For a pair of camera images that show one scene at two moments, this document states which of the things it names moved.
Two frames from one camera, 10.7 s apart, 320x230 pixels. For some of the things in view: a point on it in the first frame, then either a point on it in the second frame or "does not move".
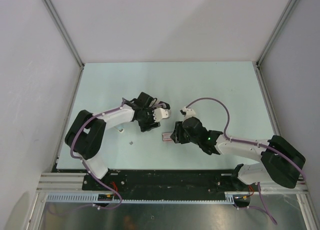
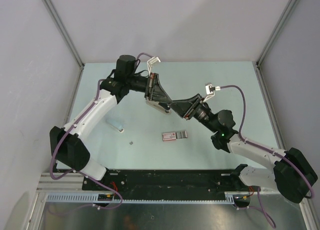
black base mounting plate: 166,184 does not move
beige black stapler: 163,105 does not move
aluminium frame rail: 62,182 does not move
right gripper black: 176,135 → 187,108
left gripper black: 150,125 → 154,90
